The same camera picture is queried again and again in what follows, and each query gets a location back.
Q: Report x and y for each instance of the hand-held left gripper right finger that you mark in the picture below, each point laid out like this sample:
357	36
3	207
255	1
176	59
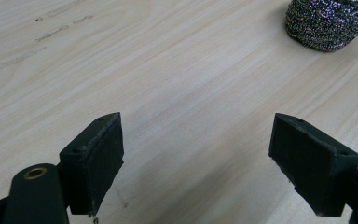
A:
310	165

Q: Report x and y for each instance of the steel wool scouring ball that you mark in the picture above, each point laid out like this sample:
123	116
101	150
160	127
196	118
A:
329	23

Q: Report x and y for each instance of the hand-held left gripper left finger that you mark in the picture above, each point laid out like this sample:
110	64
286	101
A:
94	168

